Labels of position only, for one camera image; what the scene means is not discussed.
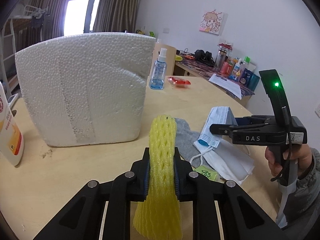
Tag white face mask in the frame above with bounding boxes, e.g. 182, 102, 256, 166
189, 139, 254, 185

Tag yellow foam fruit net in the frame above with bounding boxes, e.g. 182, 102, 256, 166
133, 115, 183, 239

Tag grey sock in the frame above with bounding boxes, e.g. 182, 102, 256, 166
175, 118, 200, 161

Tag right hand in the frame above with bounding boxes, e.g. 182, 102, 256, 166
265, 143, 313, 177

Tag green wrapper packet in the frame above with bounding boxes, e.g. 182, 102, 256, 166
194, 165, 219, 181

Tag white paper sheet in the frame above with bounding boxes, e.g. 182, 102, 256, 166
209, 74, 242, 99

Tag red snack packet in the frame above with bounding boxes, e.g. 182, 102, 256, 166
168, 76, 191, 88

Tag black headphones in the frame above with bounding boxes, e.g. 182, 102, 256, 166
194, 50, 215, 67

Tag clear thermos bottle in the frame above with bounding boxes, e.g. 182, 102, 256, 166
214, 43, 233, 72

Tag blue spray bottle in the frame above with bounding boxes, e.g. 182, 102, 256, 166
149, 48, 167, 90

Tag wooden smiley chair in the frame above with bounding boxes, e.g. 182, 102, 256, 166
151, 42, 177, 77

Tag white styrofoam box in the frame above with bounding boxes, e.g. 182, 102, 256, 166
15, 33, 156, 147

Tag white lotion pump bottle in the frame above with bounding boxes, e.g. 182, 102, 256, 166
0, 85, 24, 166

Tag white remote control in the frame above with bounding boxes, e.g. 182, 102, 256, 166
8, 93, 20, 109

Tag brown curtain right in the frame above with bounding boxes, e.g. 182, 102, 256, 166
93, 0, 139, 33

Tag brown curtain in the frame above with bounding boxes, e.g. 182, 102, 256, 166
93, 0, 139, 33
16, 0, 68, 49

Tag metal bunk bed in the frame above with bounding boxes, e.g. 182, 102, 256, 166
1, 5, 48, 97

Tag brown curtain left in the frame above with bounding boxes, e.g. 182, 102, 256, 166
16, 0, 68, 49

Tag anime wall picture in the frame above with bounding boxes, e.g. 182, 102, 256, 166
199, 10, 224, 35

